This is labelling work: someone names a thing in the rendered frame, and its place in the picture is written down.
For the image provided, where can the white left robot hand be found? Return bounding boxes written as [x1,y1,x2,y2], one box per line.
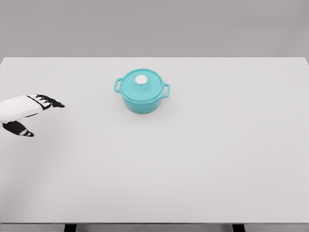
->
[0,94,66,138]

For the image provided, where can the teal pot lid white knob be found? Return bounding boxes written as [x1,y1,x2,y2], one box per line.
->
[120,69,166,104]

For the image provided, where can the teal pot with handles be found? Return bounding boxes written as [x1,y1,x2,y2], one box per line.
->
[112,77,171,114]

